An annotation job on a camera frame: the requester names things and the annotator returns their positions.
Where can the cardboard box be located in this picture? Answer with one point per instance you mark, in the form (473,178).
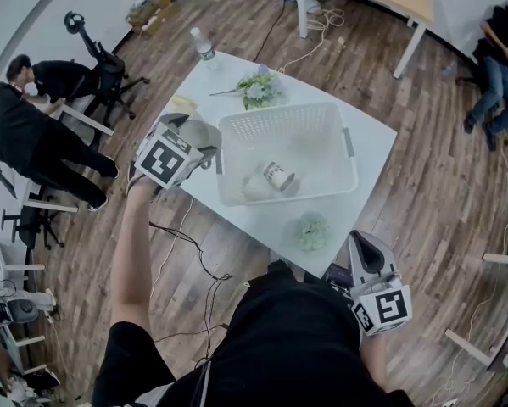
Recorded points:
(149,13)

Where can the person's right forearm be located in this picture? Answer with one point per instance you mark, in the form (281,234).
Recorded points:
(373,358)

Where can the person's left forearm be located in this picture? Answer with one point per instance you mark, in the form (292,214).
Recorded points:
(135,248)

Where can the white headset device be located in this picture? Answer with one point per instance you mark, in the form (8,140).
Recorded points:
(7,308)

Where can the white cup with dark print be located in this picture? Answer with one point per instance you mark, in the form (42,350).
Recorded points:
(278,175)

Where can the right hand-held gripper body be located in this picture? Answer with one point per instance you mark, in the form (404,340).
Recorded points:
(385,305)

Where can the black swivel chair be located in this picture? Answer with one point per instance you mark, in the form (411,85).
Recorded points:
(29,227)

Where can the black office chair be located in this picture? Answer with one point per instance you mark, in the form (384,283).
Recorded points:
(105,72)

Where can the white frame desk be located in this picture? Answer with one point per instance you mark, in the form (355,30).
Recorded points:
(470,346)

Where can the small yellow object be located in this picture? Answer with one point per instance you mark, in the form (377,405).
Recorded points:
(183,102)

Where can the pale green artificial hydrangea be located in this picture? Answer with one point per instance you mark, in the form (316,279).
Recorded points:
(313,230)

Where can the white plastic basket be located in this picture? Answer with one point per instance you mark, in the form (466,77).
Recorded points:
(304,142)

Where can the person's black shirt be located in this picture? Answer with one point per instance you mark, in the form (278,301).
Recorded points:
(279,337)

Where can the clear plastic water bottle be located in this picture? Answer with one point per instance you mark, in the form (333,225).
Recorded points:
(203,49)

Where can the artificial flower bouquet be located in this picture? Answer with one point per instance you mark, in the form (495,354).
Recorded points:
(260,86)

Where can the white table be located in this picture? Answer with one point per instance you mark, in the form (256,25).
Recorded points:
(219,96)

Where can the plain white cup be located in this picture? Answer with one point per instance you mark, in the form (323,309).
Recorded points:
(255,189)

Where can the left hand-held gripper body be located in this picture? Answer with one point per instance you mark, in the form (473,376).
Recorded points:
(164,159)

